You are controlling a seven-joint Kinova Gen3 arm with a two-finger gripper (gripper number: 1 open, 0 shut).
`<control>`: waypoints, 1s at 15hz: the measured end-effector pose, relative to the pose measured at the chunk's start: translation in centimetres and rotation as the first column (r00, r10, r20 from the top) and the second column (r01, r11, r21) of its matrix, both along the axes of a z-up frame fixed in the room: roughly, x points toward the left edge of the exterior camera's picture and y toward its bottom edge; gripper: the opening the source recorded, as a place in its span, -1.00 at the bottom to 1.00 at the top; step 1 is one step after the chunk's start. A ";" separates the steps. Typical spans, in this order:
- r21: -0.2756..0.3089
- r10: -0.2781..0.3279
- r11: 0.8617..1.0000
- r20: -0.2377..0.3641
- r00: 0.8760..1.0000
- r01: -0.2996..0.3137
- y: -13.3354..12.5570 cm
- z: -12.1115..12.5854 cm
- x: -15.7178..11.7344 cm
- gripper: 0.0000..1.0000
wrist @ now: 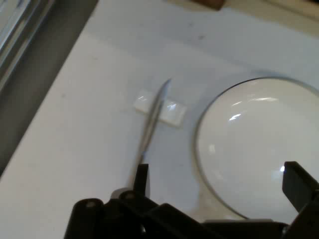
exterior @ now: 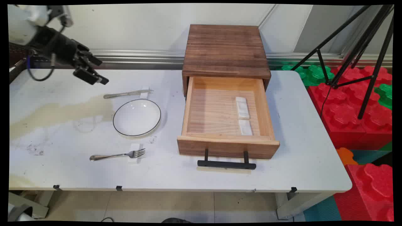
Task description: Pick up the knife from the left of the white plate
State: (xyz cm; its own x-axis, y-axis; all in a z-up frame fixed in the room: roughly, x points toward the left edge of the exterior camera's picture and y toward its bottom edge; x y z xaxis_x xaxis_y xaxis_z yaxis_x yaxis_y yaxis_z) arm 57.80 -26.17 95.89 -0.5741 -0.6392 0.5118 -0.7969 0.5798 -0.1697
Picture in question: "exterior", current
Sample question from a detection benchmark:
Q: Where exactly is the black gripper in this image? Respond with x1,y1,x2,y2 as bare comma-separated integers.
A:
31,26,110,86

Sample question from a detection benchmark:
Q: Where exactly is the silver serrated table knife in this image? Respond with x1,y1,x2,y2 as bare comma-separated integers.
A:
103,89,154,99

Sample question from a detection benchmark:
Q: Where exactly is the white plate with black rim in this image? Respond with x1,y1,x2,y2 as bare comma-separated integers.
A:
113,99,162,137

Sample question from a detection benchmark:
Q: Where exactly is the black mesh object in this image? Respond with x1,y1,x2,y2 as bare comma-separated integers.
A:
8,42,35,84

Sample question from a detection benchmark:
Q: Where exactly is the silver fork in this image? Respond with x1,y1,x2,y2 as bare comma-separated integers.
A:
90,149,146,162

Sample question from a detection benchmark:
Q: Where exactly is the dark wooden cutting board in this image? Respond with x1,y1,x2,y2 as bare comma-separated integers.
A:
182,24,272,96

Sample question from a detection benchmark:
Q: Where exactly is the white table leg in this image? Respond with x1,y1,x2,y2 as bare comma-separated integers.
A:
275,192,334,220
8,191,50,219

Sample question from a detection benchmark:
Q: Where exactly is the white ceramic cutlery rest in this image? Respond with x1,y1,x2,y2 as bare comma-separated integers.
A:
238,120,254,136
235,97,251,120

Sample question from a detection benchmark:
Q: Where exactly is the large red foam block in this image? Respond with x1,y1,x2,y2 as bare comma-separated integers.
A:
307,65,393,150

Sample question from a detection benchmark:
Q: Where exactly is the orange foam piece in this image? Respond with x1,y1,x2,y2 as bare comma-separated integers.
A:
336,147,359,166

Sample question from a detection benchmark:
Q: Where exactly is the teal foam mat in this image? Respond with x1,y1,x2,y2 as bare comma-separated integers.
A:
303,196,342,222

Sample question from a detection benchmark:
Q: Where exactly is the black tripod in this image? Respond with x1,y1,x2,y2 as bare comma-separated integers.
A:
290,4,395,120

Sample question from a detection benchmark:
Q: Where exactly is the small green foam block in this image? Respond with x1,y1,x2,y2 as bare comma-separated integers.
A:
373,83,393,110

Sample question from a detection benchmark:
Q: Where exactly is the aluminium wall rail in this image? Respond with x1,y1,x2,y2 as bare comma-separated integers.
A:
90,49,393,70

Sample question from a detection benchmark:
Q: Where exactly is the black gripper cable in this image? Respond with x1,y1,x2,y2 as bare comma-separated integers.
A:
26,53,56,82

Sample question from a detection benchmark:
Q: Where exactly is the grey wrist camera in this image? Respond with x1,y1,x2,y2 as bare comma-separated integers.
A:
57,6,74,28

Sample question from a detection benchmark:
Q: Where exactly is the black drawer handle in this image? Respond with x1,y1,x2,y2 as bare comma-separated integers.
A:
197,149,257,170

